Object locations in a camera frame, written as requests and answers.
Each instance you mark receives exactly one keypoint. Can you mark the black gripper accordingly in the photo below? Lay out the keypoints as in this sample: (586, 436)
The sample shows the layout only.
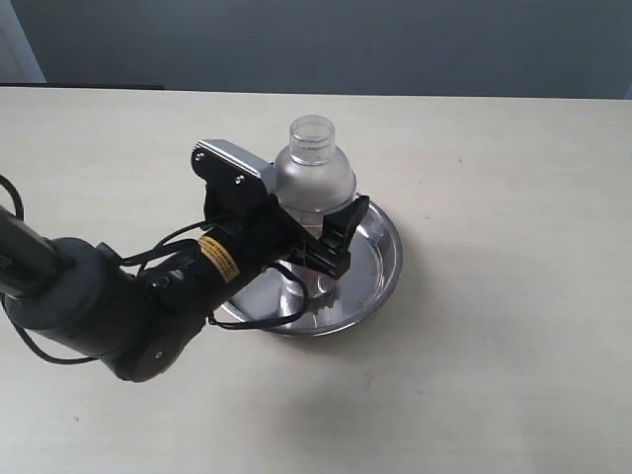
(254, 250)

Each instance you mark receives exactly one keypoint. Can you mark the clear plastic bottle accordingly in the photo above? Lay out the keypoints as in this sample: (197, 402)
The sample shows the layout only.
(314, 177)

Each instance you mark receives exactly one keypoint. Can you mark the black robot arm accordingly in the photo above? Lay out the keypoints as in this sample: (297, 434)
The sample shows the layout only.
(137, 314)

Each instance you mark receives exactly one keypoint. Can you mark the round steel tray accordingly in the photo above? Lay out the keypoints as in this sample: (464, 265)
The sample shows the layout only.
(334, 305)

